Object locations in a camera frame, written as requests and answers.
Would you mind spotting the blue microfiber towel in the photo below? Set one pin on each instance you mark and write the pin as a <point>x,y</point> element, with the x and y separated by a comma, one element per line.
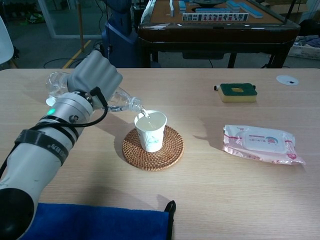
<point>100,225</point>

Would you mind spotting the wooden pole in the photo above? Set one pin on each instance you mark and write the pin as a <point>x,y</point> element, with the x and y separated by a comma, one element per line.
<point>81,25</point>

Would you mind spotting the white chair wooden legs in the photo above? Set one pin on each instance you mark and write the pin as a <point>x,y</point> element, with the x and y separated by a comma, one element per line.
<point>5,45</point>

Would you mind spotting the black marker pen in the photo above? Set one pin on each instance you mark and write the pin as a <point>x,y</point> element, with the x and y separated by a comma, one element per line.
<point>216,87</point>

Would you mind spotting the round woven rattan coaster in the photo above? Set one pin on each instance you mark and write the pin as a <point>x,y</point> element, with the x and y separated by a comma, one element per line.
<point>170,155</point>

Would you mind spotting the brown mahjong table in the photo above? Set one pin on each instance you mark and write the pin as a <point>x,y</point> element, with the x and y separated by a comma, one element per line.
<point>212,32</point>

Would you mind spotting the face-up mahjong tile row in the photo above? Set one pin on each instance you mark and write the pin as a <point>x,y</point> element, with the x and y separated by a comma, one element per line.
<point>215,17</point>

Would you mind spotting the transparent plastic bottle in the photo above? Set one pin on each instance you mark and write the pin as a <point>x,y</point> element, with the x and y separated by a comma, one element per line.
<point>56,83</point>

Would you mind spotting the blue machine base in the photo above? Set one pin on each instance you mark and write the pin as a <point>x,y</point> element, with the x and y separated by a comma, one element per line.
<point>120,45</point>

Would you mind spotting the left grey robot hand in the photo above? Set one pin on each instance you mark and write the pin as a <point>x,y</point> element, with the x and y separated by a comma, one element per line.
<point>96,72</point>

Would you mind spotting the white plastic basket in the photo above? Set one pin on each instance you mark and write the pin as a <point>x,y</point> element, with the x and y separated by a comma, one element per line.
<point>303,51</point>

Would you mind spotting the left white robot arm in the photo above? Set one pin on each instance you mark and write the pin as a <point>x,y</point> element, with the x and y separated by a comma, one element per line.
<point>37,155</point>

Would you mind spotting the white paper cup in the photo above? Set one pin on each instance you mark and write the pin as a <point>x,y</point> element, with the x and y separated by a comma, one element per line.
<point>151,136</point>

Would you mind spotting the pink wet wipes pack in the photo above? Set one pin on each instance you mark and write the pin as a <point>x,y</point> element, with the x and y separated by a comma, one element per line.
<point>260,145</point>

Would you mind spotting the green yellow sponge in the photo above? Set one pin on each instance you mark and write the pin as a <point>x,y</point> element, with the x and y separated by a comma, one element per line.
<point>237,96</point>

